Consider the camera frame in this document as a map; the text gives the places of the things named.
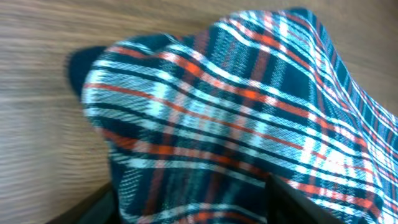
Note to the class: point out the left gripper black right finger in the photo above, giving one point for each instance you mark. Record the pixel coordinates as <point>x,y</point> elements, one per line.
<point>285,205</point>

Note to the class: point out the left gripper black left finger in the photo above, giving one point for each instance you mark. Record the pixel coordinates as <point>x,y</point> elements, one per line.
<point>99,208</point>

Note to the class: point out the plaid shirt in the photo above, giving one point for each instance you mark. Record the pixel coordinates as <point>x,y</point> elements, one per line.
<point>196,123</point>

